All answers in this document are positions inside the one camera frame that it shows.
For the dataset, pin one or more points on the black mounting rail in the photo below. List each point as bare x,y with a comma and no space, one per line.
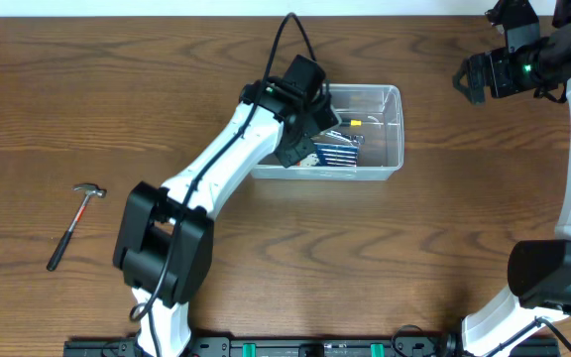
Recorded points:
410,346

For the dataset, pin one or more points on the black yellow screwdriver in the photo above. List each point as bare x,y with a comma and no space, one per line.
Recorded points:
351,123

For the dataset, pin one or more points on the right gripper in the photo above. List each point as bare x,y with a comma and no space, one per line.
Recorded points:
480,75

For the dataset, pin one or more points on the small claw hammer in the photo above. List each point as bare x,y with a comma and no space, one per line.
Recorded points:
90,190

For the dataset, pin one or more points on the clear plastic container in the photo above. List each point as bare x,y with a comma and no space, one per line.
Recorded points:
379,107

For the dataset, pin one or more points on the silver combination wrench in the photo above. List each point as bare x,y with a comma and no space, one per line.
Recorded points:
353,140

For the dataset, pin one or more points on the blue precision screwdriver set case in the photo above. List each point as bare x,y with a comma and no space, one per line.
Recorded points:
330,155

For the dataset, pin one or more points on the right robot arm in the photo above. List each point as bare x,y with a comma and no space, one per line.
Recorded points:
521,319

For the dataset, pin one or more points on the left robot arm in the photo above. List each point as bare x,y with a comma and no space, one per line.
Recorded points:
165,241

